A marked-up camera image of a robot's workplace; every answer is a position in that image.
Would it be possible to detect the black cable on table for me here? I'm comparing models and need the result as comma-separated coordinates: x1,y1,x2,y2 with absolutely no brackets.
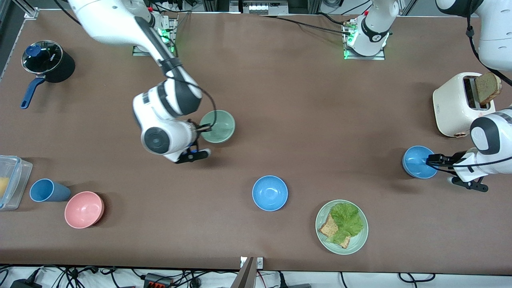
260,14,353,36

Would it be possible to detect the blue bowl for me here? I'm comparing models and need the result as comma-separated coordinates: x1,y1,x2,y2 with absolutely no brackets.
252,175,288,212
402,145,439,179

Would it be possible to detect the black red power strip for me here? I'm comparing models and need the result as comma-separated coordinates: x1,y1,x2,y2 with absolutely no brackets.
144,273,173,288

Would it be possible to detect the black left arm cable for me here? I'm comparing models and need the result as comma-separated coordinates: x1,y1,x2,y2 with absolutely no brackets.
435,0,512,175

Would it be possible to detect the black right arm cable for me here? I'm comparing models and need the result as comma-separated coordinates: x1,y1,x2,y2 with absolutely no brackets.
53,0,219,133

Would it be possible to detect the metal electronics rack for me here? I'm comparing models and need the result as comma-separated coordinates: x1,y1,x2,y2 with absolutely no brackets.
230,0,290,16

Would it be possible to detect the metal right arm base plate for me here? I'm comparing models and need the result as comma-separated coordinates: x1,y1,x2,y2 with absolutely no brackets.
132,18,176,57

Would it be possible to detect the pale green plate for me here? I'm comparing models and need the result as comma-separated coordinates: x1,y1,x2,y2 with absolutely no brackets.
315,199,369,255

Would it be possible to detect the black power adapter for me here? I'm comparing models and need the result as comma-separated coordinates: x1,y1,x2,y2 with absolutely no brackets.
10,279,43,288

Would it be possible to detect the green bowl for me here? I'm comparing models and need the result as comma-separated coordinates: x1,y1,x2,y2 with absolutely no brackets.
199,110,236,144

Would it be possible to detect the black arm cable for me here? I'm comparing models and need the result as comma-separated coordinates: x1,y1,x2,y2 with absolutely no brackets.
53,0,219,133
435,0,512,175

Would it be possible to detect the pink bowl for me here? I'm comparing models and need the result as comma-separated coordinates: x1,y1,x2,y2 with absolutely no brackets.
64,191,105,229

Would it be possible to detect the light brown toast slice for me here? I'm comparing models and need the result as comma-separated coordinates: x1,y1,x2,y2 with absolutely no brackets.
319,213,352,249

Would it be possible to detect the black looped floor cable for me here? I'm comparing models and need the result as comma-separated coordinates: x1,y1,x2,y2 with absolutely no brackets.
398,272,436,284

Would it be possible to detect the grey metal camera beam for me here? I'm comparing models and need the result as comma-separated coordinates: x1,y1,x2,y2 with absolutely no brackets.
231,257,256,288

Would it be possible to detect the glass lid with blue knob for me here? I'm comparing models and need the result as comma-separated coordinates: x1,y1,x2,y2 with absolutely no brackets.
22,40,64,75

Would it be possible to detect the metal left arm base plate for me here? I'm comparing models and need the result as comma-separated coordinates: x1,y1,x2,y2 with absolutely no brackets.
343,20,386,61

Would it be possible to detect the green lettuce leaf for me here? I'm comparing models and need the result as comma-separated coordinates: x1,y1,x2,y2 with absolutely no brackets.
328,202,364,244

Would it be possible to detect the black pot with blue handle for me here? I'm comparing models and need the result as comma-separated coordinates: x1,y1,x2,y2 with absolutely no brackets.
20,40,76,110

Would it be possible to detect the blue plastic cup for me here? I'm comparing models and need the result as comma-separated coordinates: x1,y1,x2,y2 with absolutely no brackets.
29,178,72,203

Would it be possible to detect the cream white toaster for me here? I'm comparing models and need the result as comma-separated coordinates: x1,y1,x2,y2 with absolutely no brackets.
433,72,497,138

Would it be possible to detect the clear plastic food container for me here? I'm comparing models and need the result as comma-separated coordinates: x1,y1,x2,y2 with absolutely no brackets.
0,155,33,211

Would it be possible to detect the dark brown bread slice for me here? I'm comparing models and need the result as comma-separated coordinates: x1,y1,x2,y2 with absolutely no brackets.
474,72,503,107

